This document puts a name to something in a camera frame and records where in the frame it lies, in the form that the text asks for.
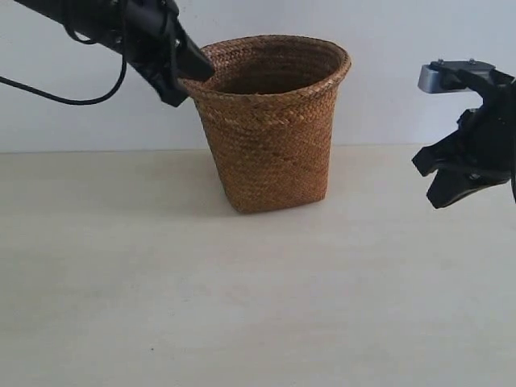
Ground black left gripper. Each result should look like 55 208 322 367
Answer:
116 1 214 107

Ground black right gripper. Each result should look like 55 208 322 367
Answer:
411 69 515 209

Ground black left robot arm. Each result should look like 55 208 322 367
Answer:
1 1 214 107

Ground brown woven wicker basket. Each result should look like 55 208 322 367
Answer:
182 35 352 214

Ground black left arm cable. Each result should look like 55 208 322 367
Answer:
0 23 130 106

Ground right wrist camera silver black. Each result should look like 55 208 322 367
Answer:
418 58 496 94

